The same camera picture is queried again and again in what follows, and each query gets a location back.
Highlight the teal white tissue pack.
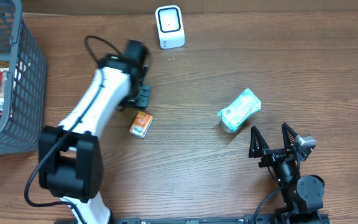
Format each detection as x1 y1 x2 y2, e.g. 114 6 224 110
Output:
218 88 262 132

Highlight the white barcode scanner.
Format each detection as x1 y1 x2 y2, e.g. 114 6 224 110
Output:
155 5 185 49

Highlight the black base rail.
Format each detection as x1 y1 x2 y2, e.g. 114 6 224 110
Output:
54 214 332 224

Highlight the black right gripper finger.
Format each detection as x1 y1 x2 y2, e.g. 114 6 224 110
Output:
249 126 270 158
282 123 298 149

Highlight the grey tape roll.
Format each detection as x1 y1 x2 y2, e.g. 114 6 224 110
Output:
220 120 236 134

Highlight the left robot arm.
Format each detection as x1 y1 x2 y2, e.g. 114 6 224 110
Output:
24 40 150 223

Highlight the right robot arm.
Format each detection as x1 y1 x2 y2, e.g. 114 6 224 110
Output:
249 123 329 224

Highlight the grey plastic mesh basket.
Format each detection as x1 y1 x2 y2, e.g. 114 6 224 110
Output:
0 0 47 154

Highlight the orange snack packet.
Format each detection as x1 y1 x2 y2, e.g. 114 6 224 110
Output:
129 111 154 138

